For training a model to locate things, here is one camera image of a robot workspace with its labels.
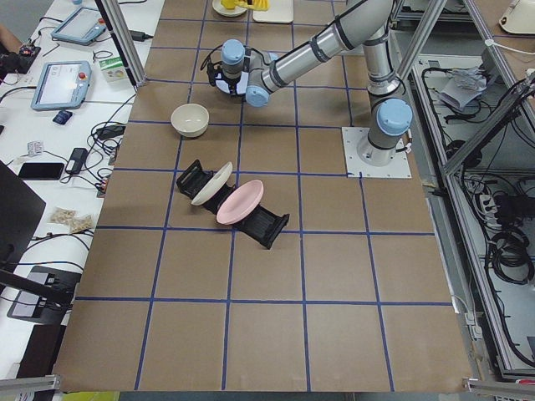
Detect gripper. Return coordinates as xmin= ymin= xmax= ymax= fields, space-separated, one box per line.
xmin=205 ymin=58 xmax=248 ymax=96

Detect pink plate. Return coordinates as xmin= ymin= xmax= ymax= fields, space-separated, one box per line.
xmin=217 ymin=180 xmax=264 ymax=225

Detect aluminium frame post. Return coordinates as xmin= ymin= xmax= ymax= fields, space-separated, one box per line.
xmin=95 ymin=0 xmax=146 ymax=88

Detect near teach pendant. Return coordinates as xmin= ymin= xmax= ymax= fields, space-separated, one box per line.
xmin=31 ymin=60 xmax=92 ymax=111

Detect cream plate in rack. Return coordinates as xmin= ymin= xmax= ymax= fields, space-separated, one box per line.
xmin=191 ymin=161 xmax=233 ymax=206

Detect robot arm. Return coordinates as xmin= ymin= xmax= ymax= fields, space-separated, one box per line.
xmin=201 ymin=1 xmax=413 ymax=167

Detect black plate rack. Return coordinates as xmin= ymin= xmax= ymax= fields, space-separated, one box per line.
xmin=176 ymin=160 xmax=289 ymax=249

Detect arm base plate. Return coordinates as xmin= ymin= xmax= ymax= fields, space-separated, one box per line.
xmin=341 ymin=127 xmax=412 ymax=179

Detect yellow lemon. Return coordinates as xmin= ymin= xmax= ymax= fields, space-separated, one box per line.
xmin=221 ymin=0 xmax=236 ymax=10

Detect black power adapter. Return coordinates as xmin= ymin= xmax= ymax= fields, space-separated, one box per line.
xmin=65 ymin=147 xmax=89 ymax=175

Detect cream tray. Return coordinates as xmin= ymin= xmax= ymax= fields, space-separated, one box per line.
xmin=252 ymin=0 xmax=294 ymax=23

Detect blue plate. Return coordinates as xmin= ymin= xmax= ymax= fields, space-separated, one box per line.
xmin=215 ymin=74 xmax=252 ymax=98

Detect black smartphone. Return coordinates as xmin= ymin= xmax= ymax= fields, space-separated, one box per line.
xmin=18 ymin=162 xmax=64 ymax=180

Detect far teach pendant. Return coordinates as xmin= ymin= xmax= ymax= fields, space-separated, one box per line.
xmin=51 ymin=7 xmax=106 ymax=46

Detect white plate with lemon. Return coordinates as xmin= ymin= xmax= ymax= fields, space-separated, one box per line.
xmin=212 ymin=0 xmax=247 ymax=18

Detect cream bowl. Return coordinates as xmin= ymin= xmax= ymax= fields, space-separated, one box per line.
xmin=171 ymin=104 xmax=209 ymax=138

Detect green white box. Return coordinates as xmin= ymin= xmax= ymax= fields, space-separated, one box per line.
xmin=99 ymin=57 xmax=127 ymax=83

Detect teach pendant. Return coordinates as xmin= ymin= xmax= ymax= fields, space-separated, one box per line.
xmin=31 ymin=60 xmax=92 ymax=111
xmin=51 ymin=7 xmax=106 ymax=46

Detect spiral bread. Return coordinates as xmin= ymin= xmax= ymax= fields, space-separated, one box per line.
xmin=245 ymin=0 xmax=270 ymax=12

